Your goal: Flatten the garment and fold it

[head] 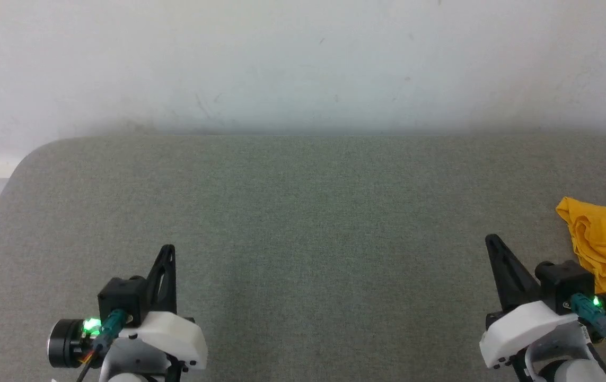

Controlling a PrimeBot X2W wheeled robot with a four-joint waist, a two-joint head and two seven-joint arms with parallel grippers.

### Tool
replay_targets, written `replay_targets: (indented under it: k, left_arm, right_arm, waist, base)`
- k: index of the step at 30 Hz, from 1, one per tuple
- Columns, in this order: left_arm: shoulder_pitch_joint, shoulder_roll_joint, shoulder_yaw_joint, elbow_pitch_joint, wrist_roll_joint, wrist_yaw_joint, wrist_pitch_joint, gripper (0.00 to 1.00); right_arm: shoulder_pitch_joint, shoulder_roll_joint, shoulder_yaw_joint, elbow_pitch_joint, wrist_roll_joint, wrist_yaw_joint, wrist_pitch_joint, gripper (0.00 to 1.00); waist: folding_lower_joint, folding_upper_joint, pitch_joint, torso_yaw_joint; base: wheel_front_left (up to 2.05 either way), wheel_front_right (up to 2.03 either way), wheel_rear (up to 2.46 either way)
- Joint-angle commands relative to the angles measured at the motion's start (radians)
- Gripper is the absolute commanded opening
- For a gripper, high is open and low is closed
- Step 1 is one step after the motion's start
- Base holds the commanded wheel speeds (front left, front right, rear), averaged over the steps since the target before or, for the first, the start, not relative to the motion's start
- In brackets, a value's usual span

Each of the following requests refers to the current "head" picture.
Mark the teal right cable plug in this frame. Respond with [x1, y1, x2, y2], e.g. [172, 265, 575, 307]
[569, 293, 606, 338]

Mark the teal left cable plug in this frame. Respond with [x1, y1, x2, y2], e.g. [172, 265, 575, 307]
[98, 309, 129, 346]

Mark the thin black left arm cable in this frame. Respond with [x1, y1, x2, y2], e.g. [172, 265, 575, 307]
[76, 344, 103, 382]

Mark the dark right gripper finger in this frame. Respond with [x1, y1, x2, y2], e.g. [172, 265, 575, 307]
[490, 234, 541, 308]
[485, 234, 519, 313]

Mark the teal cable plug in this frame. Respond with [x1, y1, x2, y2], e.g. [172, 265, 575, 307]
[569, 293, 606, 338]
[98, 309, 129, 346]

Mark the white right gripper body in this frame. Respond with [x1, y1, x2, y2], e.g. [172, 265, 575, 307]
[480, 299, 579, 369]

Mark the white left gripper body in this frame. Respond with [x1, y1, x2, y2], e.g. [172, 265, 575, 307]
[120, 311, 208, 371]

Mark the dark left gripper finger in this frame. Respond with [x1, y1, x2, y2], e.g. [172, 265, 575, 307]
[156, 244, 178, 314]
[146, 244, 170, 315]

